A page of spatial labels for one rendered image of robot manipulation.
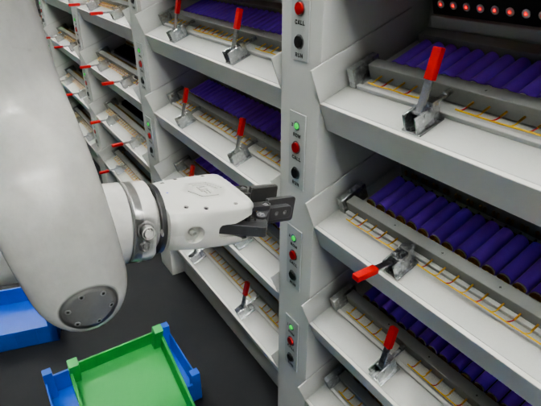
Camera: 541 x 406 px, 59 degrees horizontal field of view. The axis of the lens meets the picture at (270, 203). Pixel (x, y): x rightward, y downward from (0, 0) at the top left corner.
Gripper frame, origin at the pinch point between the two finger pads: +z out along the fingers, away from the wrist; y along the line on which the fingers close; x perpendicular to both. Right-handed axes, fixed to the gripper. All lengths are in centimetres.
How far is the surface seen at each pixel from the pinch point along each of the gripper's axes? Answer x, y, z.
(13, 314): 68, 83, -23
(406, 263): 6.2, -10.3, 15.8
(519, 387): 11.0, -28.5, 15.1
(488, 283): 3.6, -20.3, 17.7
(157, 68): -3, 77, 14
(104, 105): 24, 146, 20
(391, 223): 3.4, -4.5, 18.1
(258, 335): 47, 26, 21
